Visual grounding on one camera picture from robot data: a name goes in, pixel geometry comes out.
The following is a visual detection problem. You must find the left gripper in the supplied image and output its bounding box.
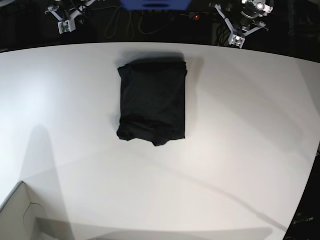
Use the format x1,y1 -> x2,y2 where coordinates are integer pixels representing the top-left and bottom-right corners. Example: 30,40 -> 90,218
209,2 -> 270,47

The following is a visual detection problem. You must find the black power strip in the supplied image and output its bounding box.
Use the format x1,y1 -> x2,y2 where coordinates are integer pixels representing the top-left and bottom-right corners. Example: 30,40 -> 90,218
188,12 -> 223,21

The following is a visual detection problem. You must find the black cable bundle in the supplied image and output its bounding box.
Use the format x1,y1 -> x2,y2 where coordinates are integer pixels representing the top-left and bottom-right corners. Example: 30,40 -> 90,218
214,22 -> 233,48

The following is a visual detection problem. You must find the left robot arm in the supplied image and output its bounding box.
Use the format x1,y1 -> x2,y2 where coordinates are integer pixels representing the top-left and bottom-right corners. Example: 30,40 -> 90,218
210,0 -> 275,49

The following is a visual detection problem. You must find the blue bin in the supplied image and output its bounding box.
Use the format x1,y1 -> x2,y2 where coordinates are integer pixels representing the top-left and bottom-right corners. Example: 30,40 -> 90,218
120,0 -> 192,11

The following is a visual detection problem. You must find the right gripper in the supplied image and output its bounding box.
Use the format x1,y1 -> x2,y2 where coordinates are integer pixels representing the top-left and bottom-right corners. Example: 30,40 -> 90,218
44,0 -> 97,34

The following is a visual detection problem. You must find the black t-shirt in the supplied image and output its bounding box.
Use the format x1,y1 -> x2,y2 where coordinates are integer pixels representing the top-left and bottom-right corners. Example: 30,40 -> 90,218
116,57 -> 188,147

